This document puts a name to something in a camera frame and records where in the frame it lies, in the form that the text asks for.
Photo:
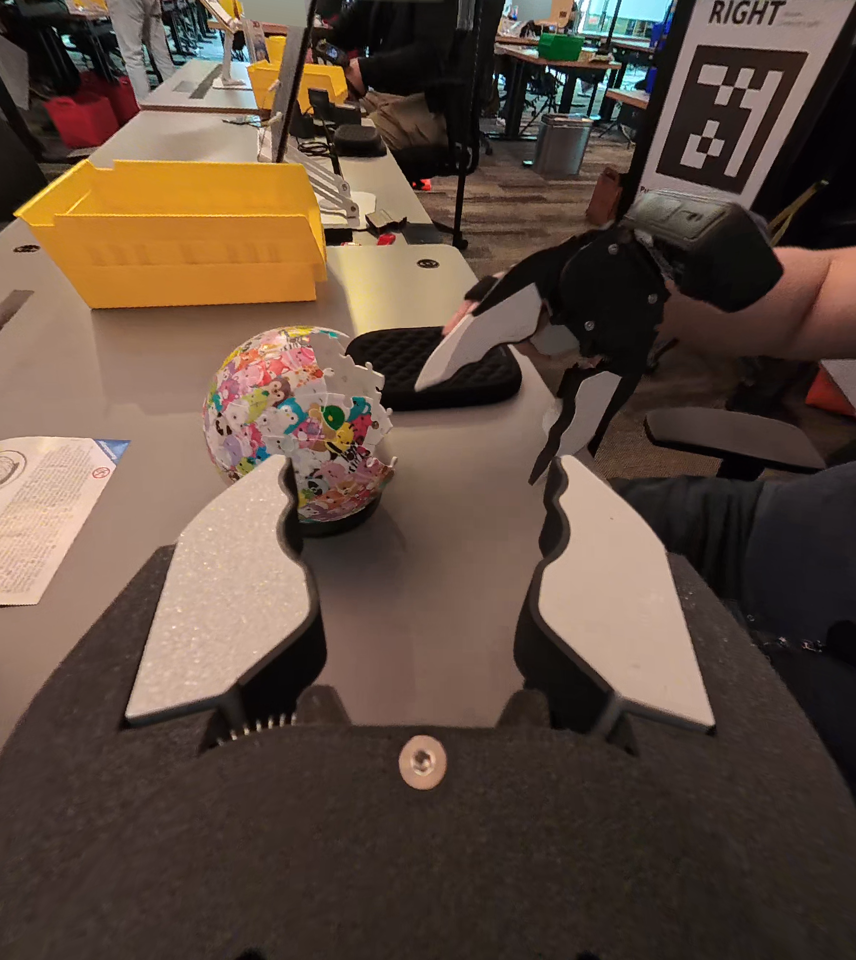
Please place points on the black mesh wrist rest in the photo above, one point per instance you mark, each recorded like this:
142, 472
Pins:
405, 360

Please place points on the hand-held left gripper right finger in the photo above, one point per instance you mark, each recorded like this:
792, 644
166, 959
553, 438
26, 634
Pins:
615, 600

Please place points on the white puzzle instruction sheet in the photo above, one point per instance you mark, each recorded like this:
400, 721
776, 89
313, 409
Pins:
15, 510

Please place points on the colourful cartoon puzzle ball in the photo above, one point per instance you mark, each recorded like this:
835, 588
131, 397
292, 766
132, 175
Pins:
278, 405

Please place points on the grey chair seat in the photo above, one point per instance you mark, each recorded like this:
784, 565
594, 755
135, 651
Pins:
735, 439

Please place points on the red bag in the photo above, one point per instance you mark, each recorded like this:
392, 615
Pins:
87, 112

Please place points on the white folding stand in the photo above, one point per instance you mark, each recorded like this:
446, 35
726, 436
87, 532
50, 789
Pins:
330, 187

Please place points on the green box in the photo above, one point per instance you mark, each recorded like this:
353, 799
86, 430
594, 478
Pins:
561, 45

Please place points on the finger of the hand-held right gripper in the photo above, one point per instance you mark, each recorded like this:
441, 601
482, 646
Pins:
585, 412
488, 330

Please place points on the black action camera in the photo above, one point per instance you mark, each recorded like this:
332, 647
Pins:
319, 105

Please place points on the black oval pouch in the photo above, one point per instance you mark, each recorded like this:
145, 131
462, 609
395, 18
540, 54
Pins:
359, 140

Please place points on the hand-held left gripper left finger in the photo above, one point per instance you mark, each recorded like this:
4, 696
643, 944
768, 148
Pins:
233, 600

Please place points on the black round desk grommet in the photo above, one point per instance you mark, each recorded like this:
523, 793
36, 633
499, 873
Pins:
338, 521

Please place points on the grey flat display panel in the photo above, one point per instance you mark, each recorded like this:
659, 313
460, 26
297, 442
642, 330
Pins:
289, 75

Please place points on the person's dark blue shirt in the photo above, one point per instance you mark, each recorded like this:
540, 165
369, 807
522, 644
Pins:
810, 555

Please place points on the yellow storage bin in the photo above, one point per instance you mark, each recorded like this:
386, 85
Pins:
300, 82

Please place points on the yellow plastic bin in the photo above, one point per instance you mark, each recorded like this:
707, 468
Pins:
173, 240

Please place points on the grey trash bin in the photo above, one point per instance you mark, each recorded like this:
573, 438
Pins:
563, 146

